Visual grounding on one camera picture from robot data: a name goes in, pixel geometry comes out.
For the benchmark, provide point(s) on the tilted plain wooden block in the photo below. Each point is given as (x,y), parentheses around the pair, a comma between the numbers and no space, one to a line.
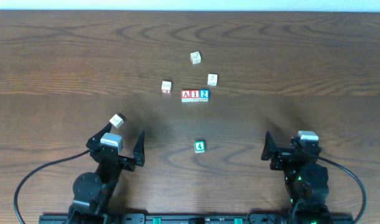
(117,120)

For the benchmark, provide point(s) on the wooden block centre right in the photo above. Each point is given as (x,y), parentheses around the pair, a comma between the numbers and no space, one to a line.
(212,79)

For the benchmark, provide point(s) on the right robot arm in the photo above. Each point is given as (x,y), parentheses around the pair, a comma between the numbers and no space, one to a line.
(305,180)

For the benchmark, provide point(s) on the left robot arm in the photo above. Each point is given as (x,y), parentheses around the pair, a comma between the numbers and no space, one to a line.
(93,190)

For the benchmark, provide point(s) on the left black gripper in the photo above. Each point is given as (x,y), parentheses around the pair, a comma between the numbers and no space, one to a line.
(120,158)

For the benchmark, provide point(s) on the black mounting rail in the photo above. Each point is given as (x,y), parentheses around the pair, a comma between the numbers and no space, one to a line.
(139,218)

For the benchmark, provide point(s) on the red letter I block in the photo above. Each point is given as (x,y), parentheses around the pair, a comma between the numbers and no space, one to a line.
(194,95)

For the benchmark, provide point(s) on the plain wooden block top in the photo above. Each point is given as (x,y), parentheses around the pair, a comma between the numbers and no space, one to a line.
(195,57)

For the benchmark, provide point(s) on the red letter A block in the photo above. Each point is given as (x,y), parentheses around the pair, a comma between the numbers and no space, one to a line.
(185,96)

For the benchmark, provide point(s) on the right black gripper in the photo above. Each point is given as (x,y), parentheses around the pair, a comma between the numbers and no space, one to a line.
(283,154)

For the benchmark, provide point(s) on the wooden block red side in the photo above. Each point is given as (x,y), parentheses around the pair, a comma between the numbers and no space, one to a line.
(166,87)

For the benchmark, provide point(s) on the blue number 2 block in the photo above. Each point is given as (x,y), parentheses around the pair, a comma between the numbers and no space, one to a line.
(204,95)

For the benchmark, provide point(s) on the green tree picture block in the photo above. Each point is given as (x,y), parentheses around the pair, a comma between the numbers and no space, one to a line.
(199,146)

